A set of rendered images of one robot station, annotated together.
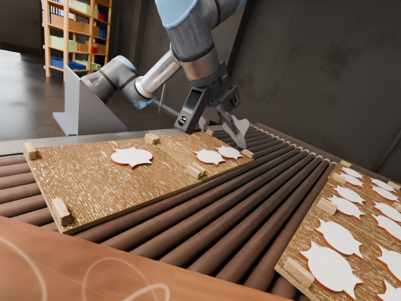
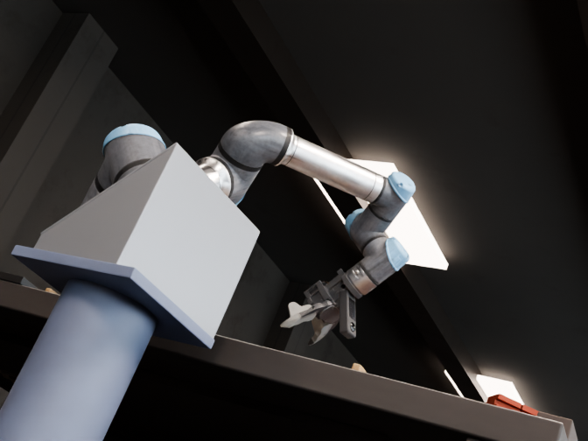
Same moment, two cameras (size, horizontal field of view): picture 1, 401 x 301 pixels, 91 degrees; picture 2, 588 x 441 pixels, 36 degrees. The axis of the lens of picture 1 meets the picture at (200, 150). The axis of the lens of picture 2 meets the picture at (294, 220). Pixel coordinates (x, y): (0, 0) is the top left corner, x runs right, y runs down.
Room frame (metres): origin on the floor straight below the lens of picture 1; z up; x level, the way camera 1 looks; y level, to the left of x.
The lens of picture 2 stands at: (0.81, 2.11, 0.47)
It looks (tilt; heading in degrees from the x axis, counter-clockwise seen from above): 23 degrees up; 266
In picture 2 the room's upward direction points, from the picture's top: 23 degrees clockwise
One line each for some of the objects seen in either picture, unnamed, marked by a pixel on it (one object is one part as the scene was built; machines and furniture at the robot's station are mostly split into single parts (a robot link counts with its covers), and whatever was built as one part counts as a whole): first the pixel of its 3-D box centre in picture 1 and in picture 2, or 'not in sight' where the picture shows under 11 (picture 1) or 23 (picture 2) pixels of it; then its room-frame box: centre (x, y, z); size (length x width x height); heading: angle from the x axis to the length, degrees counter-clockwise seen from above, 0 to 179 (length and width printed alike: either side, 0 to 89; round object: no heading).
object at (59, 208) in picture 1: (61, 211); not in sight; (0.29, 0.23, 0.95); 0.06 x 0.02 x 0.03; 54
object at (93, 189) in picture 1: (120, 168); not in sight; (0.53, 0.22, 0.93); 0.41 x 0.35 x 0.02; 144
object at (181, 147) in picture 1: (203, 150); not in sight; (0.87, -0.01, 0.93); 0.41 x 0.35 x 0.02; 145
